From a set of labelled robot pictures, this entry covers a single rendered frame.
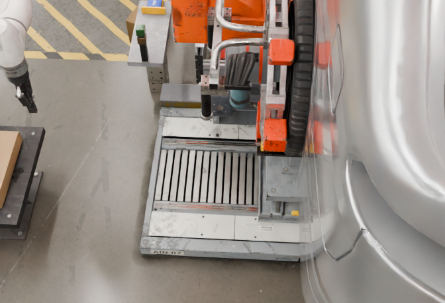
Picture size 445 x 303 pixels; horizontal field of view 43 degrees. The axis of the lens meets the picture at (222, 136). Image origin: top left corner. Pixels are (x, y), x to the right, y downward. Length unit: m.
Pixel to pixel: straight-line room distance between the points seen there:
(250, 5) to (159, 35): 0.52
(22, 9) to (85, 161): 1.08
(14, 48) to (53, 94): 1.27
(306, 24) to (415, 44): 0.80
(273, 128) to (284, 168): 0.70
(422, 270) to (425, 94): 0.33
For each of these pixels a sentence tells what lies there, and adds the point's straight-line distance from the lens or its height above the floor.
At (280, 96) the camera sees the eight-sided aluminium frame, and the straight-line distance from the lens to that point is 1.82.
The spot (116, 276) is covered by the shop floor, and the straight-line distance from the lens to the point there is 2.60.
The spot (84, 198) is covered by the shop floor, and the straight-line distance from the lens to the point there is 2.80.
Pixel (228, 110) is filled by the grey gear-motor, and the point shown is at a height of 0.30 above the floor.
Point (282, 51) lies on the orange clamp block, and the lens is 1.73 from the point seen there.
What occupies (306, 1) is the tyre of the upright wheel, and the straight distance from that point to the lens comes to 1.85.
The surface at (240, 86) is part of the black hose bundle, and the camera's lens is 1.84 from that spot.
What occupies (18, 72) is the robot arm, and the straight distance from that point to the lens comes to 2.05.
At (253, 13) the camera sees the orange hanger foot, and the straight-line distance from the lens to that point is 2.50.
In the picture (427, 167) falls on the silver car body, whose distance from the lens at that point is 0.94.
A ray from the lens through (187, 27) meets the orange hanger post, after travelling 2.54.
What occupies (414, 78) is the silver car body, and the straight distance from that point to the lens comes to 1.01.
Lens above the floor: 2.38
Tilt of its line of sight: 55 degrees down
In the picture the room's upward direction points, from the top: straight up
